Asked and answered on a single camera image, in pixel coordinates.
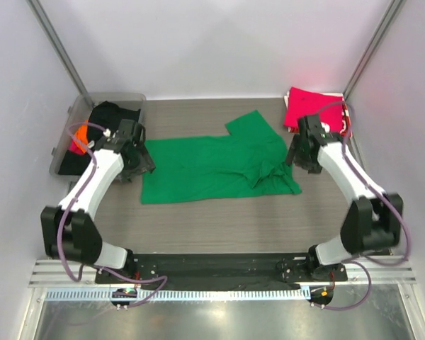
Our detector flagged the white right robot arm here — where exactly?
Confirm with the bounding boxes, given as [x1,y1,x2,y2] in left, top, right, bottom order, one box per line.
[286,114,403,281]

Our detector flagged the clear plastic bin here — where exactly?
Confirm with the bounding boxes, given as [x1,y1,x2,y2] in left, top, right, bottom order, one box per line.
[50,92,146,181]

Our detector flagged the orange t-shirt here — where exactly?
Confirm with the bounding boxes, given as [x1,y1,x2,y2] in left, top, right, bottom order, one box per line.
[74,120,89,144]

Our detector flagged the green t-shirt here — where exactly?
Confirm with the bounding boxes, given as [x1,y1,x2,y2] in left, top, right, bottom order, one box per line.
[141,110,301,205]

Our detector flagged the black t-shirt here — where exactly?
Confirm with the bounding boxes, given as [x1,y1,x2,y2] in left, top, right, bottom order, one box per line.
[56,101,142,176]

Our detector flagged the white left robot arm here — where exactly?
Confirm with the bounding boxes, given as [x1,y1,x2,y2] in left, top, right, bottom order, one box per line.
[40,119,155,283]

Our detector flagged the folded pink t-shirt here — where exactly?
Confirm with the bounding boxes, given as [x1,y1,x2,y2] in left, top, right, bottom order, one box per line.
[282,86,343,137]

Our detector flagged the slotted white cable duct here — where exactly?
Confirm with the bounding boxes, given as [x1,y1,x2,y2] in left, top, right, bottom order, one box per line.
[45,286,311,302]

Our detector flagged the aluminium corner post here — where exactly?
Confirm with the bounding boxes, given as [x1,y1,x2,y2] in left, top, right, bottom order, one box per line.
[26,0,94,108]
[343,0,406,100]

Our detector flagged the aluminium frame rail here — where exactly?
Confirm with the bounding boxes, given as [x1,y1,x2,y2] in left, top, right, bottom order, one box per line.
[29,259,417,288]

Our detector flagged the left aluminium corner post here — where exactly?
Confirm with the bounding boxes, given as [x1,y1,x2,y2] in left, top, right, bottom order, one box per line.
[26,0,94,108]

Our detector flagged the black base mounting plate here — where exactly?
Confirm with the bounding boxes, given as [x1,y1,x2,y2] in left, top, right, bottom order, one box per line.
[116,253,348,291]

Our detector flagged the right aluminium corner post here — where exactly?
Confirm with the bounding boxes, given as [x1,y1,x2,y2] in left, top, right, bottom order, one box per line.
[343,0,406,100]

